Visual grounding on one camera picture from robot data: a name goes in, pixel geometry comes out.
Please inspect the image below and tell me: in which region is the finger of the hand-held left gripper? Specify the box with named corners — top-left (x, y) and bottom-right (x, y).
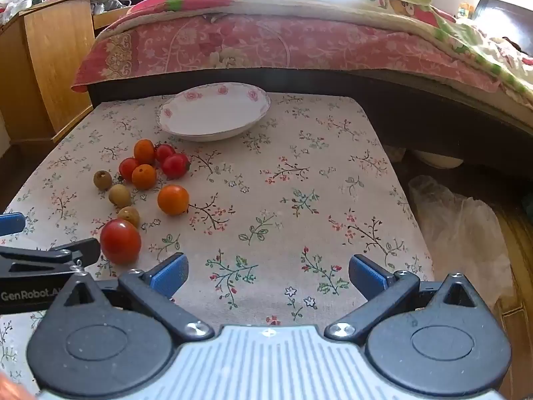
top-left (0, 238), bottom-right (102, 278)
top-left (0, 212), bottom-right (26, 236)

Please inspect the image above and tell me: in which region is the wooden nightstand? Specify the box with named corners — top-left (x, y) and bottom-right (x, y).
top-left (0, 0), bottom-right (167, 146)

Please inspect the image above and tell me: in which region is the white object under bed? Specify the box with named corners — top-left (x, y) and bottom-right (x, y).
top-left (412, 149), bottom-right (464, 170)

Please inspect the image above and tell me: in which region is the medium orange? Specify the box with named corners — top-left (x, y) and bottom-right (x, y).
top-left (157, 184), bottom-right (190, 216)

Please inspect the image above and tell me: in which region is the dark bed frame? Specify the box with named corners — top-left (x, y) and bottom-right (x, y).
top-left (87, 69), bottom-right (533, 171)

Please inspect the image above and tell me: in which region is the white pink-flowered bowl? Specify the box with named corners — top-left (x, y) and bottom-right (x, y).
top-left (156, 83), bottom-right (271, 142)

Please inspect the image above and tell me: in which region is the large translucent plastic bag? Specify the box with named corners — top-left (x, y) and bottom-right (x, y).
top-left (407, 174), bottom-right (514, 305)

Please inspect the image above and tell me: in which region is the floral tablecloth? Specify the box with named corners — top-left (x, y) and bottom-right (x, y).
top-left (0, 94), bottom-right (434, 396)

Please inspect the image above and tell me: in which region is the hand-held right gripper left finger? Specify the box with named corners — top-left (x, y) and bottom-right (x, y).
top-left (50, 252), bottom-right (215, 341)

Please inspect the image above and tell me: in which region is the grey cloth in nightstand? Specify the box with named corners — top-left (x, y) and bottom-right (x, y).
top-left (89, 0), bottom-right (128, 16)

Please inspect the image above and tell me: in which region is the dark headboard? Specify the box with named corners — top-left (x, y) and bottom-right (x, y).
top-left (470, 0), bottom-right (533, 56)

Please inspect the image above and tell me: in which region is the large red tomato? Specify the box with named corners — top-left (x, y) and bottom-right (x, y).
top-left (100, 219), bottom-right (142, 265)

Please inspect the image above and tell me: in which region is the cartoon quilt with fleece lining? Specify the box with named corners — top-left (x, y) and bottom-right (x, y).
top-left (96, 0), bottom-right (533, 105)

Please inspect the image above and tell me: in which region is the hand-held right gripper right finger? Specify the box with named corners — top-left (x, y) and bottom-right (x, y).
top-left (324, 254), bottom-right (491, 341)

